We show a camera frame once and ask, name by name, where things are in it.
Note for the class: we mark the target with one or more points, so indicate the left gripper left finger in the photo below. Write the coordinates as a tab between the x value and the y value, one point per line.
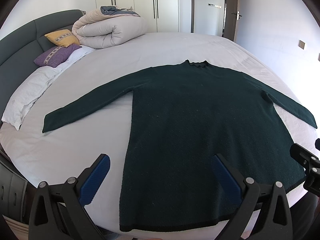
58	211

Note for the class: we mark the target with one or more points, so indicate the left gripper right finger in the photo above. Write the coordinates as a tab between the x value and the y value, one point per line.
274	219

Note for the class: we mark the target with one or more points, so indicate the dark green knit sweater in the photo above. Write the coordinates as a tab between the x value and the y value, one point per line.
182	116

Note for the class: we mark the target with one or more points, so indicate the dark bedside cabinet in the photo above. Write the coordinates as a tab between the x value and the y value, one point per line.
13	192

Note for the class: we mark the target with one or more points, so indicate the white pillow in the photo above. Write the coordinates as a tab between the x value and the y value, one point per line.
33	87

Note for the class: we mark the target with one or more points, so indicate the purple patterned cushion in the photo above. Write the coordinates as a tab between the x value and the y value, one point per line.
55	56

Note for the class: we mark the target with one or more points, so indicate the yellow patterned cushion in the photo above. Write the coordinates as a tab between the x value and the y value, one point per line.
62	38

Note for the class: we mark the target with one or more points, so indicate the rolled beige duvet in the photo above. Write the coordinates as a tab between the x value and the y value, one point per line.
109	26

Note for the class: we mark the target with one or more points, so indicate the wall switch plate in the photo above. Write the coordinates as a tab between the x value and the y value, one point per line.
301	44

